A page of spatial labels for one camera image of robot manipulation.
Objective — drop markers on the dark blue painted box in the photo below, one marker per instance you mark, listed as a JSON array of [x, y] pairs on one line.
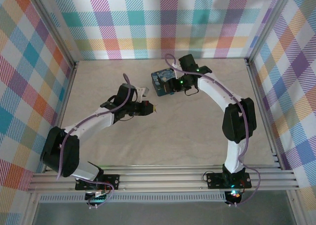
[[159, 77]]

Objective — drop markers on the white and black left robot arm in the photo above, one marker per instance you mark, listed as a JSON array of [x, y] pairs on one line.
[[69, 158]]

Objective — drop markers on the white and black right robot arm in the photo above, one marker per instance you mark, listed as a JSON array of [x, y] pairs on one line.
[[237, 121]]

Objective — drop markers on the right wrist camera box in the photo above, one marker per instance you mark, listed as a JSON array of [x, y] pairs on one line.
[[176, 68]]

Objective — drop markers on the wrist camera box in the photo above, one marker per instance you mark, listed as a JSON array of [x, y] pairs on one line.
[[144, 91], [176, 68]]

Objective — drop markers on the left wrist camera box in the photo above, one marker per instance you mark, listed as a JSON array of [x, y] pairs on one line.
[[144, 91]]

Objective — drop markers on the aluminium side rail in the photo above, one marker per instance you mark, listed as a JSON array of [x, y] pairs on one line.
[[69, 91], [259, 99]]

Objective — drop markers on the aluminium mounting rail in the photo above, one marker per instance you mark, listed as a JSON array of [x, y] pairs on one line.
[[160, 179]]

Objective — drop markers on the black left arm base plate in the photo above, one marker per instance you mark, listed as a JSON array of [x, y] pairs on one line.
[[111, 181]]

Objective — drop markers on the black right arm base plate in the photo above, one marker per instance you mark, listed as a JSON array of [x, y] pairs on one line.
[[214, 181]]

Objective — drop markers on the aluminium corner post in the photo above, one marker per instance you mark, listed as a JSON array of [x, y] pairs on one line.
[[53, 29], [267, 24]]

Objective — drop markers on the aluminium frame leg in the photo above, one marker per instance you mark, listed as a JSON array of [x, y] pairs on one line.
[[30, 210], [298, 210]]

